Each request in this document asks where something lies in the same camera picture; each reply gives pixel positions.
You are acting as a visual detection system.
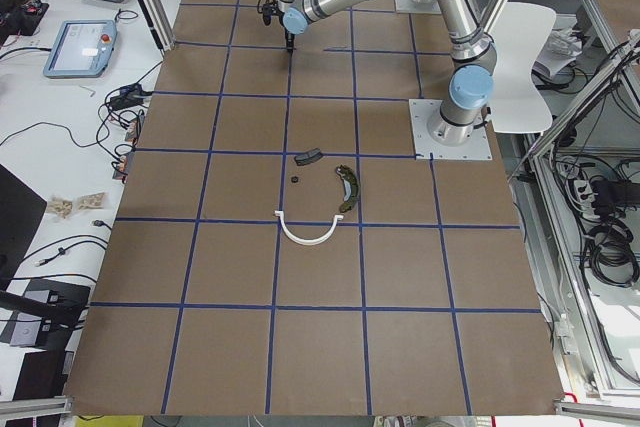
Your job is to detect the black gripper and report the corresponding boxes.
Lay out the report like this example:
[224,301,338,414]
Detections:
[284,28,295,53]

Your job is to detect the dark grey brake pad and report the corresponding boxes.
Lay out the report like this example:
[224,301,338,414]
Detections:
[294,148,324,167]

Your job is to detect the olive green brake shoe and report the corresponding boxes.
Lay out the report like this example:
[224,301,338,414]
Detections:
[335,164,361,214]

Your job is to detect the near blue teach pendant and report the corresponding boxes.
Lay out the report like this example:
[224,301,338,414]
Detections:
[43,19,118,79]

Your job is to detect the white plastic chair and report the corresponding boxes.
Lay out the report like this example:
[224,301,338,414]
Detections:
[488,2,556,134]

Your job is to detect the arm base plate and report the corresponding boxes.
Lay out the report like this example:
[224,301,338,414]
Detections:
[394,0,441,15]
[409,99,492,161]

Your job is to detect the white curved plastic bracket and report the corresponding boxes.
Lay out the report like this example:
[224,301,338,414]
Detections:
[273,210,344,247]

